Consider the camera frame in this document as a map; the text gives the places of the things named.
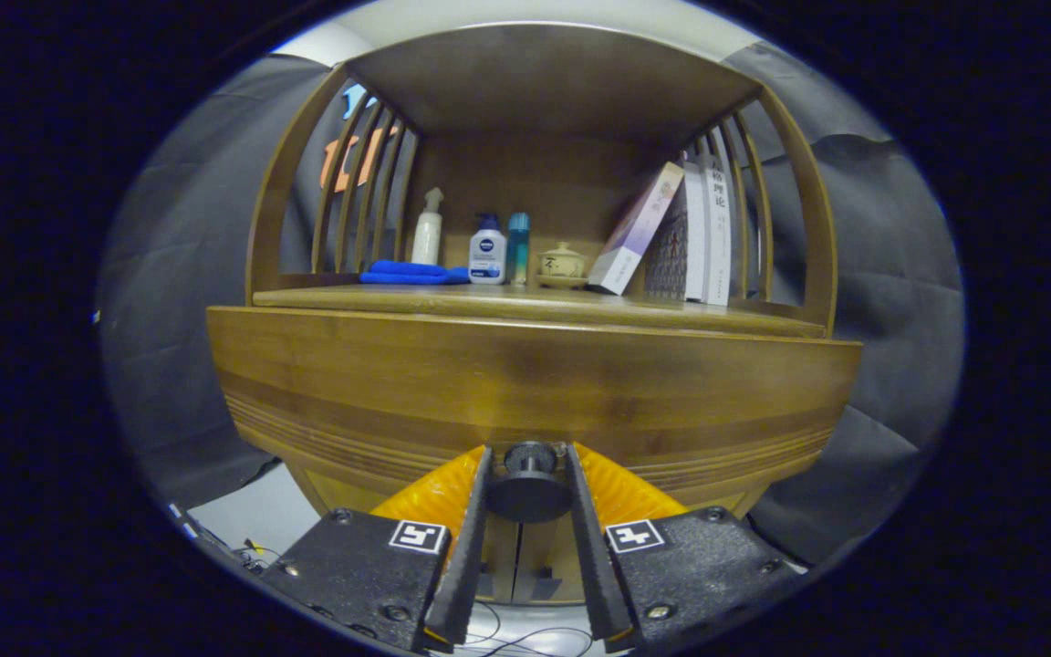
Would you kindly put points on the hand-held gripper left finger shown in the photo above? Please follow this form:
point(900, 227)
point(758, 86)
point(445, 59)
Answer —
point(471, 547)

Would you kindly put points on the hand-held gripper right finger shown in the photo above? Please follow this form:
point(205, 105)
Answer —
point(587, 547)

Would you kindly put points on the wooden drawer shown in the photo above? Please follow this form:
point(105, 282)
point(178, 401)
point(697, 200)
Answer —
point(398, 374)

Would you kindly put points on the wooden countertop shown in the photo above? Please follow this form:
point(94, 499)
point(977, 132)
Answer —
point(489, 299)

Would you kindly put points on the wooden cabinet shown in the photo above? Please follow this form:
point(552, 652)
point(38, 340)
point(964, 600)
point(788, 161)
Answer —
point(535, 91)

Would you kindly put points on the blue folded cloth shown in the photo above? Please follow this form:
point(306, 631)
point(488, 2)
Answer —
point(407, 272)

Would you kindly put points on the beige lidded teacup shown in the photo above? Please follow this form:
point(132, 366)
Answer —
point(562, 265)

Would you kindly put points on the white lotion bottle blue cap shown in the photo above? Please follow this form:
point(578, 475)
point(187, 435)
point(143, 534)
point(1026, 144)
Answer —
point(487, 255)

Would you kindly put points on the dark patterned book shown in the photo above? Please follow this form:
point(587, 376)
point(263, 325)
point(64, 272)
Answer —
point(670, 255)

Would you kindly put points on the teal slim bottle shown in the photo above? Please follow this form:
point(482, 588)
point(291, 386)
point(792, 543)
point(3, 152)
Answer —
point(518, 246)

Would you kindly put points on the white spray bottle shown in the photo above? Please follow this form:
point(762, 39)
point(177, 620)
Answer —
point(427, 242)

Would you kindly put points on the purple and white book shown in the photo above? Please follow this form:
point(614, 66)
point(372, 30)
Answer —
point(635, 233)

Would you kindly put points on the plain white book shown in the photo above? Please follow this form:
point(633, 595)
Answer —
point(696, 237)

